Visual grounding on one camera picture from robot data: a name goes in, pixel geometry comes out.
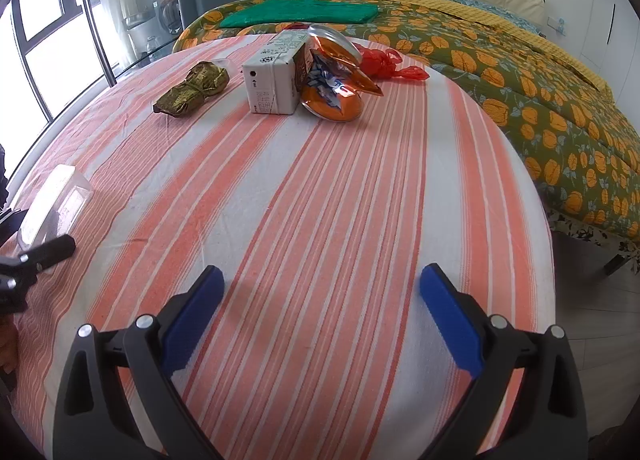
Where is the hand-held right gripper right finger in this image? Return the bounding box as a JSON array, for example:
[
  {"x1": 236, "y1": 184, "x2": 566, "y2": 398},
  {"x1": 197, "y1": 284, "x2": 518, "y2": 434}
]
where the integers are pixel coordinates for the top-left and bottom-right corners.
[{"x1": 419, "y1": 264, "x2": 590, "y2": 460}]

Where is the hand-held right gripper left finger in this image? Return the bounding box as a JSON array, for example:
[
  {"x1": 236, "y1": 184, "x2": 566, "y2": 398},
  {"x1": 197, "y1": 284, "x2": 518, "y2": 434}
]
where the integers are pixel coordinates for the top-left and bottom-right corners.
[{"x1": 52, "y1": 265, "x2": 226, "y2": 460}]

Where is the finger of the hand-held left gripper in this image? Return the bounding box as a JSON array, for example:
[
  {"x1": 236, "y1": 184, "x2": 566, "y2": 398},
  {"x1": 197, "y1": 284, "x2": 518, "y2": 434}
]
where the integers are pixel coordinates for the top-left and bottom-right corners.
[
  {"x1": 0, "y1": 234, "x2": 77, "y2": 313},
  {"x1": 0, "y1": 208, "x2": 25, "y2": 243}
]

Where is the clear plastic box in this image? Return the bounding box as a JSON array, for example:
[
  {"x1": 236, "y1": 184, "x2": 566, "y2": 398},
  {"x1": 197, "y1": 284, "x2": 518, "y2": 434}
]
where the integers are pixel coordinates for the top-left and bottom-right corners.
[{"x1": 16, "y1": 164, "x2": 94, "y2": 248}]

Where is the olive gold wrapper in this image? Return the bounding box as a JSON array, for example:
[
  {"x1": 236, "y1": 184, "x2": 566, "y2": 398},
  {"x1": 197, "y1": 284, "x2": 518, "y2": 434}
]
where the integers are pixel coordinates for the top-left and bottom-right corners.
[{"x1": 152, "y1": 60, "x2": 233, "y2": 117}]

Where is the white green milk carton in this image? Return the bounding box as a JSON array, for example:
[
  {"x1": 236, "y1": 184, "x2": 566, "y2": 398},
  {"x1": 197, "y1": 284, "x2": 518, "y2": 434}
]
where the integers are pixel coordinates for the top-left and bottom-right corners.
[{"x1": 241, "y1": 30, "x2": 313, "y2": 116}]

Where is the orange snack bag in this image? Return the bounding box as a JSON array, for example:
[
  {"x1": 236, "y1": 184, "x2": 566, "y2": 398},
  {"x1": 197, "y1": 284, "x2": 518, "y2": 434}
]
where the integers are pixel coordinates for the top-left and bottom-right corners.
[{"x1": 299, "y1": 24, "x2": 385, "y2": 123}]

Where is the red plastic bag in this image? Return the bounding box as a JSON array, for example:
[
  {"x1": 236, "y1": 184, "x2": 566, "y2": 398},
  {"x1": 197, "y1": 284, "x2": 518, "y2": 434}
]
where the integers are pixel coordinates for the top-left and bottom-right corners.
[{"x1": 352, "y1": 42, "x2": 431, "y2": 82}]

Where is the orange striped tablecloth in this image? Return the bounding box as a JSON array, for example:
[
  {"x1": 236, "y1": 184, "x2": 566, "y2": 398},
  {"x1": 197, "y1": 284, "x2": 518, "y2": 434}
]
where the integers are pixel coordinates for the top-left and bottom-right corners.
[{"x1": 10, "y1": 32, "x2": 556, "y2": 460}]

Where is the dark floral bed skirt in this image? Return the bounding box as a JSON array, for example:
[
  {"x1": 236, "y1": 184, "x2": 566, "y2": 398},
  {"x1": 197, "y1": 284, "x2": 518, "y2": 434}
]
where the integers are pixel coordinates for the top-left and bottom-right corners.
[{"x1": 547, "y1": 207, "x2": 640, "y2": 253}]

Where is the green orange floral quilt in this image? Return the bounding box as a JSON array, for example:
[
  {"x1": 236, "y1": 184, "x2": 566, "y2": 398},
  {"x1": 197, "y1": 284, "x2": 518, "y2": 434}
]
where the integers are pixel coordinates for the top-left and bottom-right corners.
[{"x1": 172, "y1": 0, "x2": 640, "y2": 241}]

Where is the grey washing machine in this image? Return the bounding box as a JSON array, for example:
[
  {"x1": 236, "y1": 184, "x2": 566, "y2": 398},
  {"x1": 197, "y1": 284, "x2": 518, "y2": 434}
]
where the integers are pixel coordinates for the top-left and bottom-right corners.
[{"x1": 150, "y1": 0, "x2": 182, "y2": 36}]

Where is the folded green cloth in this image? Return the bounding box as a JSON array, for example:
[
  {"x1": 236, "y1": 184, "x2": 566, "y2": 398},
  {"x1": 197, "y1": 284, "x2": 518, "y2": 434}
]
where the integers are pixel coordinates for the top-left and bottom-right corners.
[{"x1": 219, "y1": 0, "x2": 379, "y2": 30}]

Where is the black window frame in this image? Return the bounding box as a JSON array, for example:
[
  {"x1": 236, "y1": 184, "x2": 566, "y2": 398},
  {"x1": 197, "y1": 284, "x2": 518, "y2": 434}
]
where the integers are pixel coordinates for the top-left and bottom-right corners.
[{"x1": 10, "y1": 0, "x2": 151, "y2": 123}]

